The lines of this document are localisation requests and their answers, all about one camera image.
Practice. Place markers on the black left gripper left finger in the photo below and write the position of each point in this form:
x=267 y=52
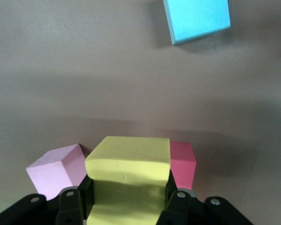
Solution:
x=68 y=206

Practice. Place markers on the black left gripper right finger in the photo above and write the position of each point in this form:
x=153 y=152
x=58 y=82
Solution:
x=180 y=211

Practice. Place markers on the red foam cube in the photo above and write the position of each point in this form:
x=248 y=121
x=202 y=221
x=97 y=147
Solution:
x=182 y=164

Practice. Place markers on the yellow foam cube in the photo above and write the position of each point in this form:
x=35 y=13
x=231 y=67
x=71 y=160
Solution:
x=128 y=182

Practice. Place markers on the blue foam cube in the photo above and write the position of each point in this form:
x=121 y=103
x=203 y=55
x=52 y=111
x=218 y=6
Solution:
x=196 y=18

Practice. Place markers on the pink foam cube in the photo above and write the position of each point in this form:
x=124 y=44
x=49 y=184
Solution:
x=53 y=173

